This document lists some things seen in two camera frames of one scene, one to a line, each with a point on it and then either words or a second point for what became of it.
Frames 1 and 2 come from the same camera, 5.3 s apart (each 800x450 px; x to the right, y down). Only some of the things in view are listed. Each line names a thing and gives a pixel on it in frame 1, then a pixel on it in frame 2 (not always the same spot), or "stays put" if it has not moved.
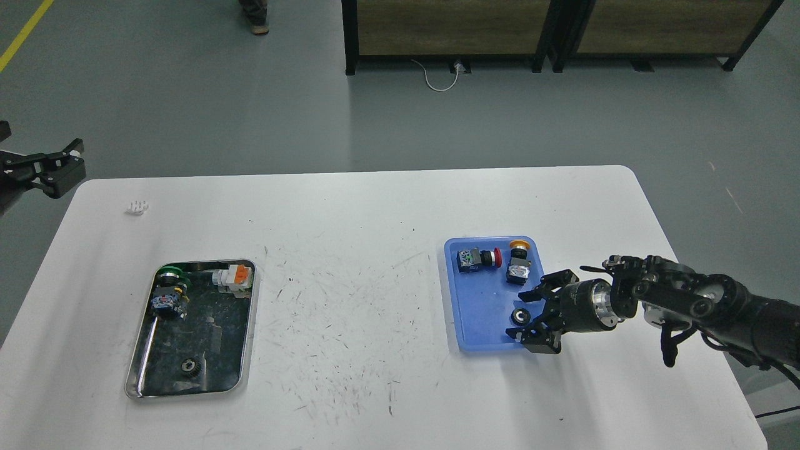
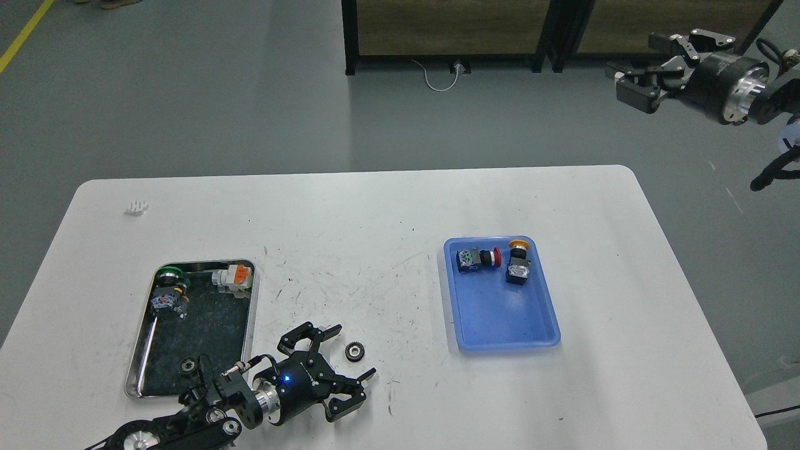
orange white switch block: x=237 y=278 stays put
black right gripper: x=588 y=305 to x=726 y=86
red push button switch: x=474 y=259 stays put
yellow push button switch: x=518 y=271 stays put
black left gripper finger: x=55 y=172 to x=305 y=378
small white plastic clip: x=137 y=207 stays put
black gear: x=520 y=316 to x=354 y=351
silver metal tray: x=207 y=352 stays put
